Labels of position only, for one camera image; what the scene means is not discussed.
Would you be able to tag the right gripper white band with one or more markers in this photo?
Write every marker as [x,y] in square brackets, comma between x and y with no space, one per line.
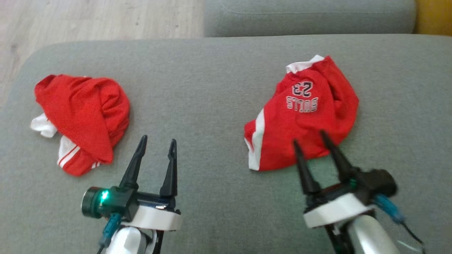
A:
[335,210]

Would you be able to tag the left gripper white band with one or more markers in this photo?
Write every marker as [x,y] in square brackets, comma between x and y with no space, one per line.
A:
[155,217]

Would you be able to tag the red Bulls basketball shorts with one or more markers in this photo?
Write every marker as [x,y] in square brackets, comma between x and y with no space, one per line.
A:
[303,123]

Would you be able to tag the red basketball jersey number 23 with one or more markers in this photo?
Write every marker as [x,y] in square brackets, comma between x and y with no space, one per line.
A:
[84,113]

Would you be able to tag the large grey sofa seat cushion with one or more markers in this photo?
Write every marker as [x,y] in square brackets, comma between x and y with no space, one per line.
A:
[212,106]

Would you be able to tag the grey sofa backrest cushion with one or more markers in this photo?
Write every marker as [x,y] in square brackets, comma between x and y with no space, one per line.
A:
[303,17]

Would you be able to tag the large yellow sofa backrest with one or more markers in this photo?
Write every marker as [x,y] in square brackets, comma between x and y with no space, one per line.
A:
[434,16]

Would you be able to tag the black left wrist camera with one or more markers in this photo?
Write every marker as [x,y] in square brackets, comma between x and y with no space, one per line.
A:
[106,203]

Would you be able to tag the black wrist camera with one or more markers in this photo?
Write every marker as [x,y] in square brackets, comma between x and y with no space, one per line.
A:
[379,181]
[106,203]

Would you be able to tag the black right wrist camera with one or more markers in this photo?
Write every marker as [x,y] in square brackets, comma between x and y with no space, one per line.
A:
[379,181]

